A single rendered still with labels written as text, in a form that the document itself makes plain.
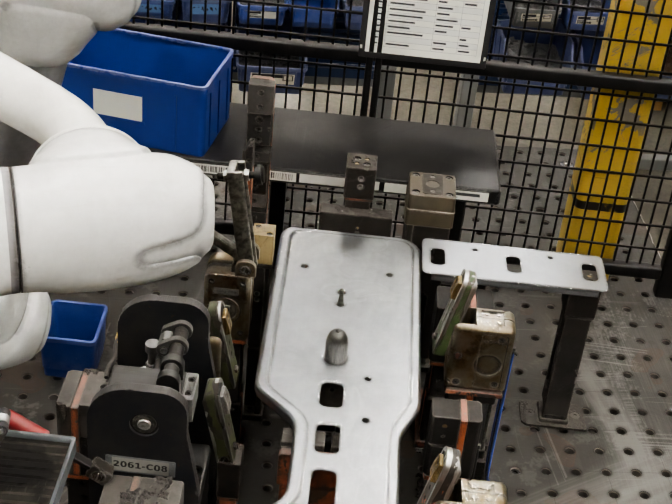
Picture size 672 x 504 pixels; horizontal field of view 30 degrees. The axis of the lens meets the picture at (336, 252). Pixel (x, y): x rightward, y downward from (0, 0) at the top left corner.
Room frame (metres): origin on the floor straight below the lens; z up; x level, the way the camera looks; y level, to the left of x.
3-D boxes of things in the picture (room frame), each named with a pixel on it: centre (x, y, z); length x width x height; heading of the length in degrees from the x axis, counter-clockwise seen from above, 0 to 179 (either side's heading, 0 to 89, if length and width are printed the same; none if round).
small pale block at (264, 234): (1.57, 0.11, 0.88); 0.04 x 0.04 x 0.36; 0
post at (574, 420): (1.64, -0.39, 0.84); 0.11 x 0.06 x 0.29; 90
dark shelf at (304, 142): (1.92, 0.18, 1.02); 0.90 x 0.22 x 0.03; 90
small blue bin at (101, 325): (1.65, 0.43, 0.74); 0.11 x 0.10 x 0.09; 0
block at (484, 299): (1.56, -0.20, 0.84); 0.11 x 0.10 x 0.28; 90
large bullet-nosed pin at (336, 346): (1.36, -0.01, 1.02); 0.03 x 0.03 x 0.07
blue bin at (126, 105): (1.92, 0.37, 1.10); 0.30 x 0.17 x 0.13; 81
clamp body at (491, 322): (1.43, -0.22, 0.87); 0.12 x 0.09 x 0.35; 90
